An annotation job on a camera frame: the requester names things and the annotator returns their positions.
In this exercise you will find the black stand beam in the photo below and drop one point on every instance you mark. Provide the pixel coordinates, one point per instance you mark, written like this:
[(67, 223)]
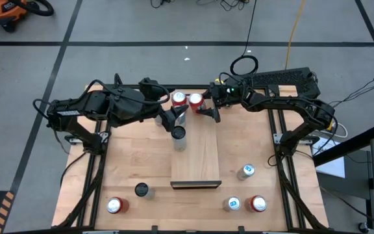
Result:
[(346, 148)]

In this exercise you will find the orange shop vacuum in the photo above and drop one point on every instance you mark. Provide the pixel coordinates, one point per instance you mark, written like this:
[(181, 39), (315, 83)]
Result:
[(2, 9)]

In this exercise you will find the black caster wheel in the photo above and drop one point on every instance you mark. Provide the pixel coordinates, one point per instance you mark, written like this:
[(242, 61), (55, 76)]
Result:
[(363, 226)]

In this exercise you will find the light wooden tray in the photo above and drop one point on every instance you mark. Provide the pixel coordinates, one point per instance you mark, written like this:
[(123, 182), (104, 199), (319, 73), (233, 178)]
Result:
[(200, 156)]

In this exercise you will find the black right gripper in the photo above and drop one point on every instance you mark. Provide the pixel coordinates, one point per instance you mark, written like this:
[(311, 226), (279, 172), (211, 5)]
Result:
[(226, 94)]

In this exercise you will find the silver mounting plate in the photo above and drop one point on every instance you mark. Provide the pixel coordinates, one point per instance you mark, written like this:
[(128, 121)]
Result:
[(71, 140), (278, 138)]

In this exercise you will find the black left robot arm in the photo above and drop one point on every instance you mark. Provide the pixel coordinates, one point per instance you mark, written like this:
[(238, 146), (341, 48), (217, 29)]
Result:
[(89, 104)]

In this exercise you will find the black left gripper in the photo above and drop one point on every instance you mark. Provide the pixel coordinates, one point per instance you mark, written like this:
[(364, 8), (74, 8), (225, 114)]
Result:
[(156, 112)]

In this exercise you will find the white paper sheet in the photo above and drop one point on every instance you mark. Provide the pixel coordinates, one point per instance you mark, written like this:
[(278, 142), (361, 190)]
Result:
[(334, 165)]

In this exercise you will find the red soda can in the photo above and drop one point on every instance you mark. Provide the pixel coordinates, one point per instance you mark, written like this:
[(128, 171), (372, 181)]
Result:
[(196, 99), (114, 205), (258, 203), (179, 97)]

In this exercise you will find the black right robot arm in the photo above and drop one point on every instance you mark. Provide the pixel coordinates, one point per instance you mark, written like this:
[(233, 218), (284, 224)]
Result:
[(287, 104)]

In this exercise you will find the yellow tag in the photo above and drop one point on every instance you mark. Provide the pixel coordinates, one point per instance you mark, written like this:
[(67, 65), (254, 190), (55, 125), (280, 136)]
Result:
[(217, 80)]

